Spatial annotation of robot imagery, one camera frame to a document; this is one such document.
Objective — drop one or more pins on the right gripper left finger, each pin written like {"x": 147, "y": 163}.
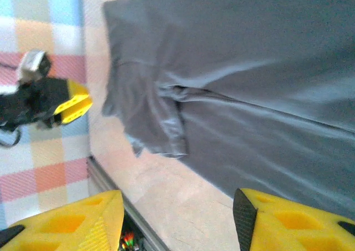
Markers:
{"x": 69, "y": 223}

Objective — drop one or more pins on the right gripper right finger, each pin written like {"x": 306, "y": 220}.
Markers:
{"x": 291, "y": 223}

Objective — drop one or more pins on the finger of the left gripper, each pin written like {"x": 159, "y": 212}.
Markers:
{"x": 76, "y": 101}

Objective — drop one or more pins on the grey t-shirt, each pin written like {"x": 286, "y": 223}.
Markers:
{"x": 249, "y": 67}

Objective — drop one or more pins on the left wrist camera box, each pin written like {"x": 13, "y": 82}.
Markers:
{"x": 30, "y": 63}

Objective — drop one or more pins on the aluminium mounting rail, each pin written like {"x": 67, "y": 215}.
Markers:
{"x": 140, "y": 220}

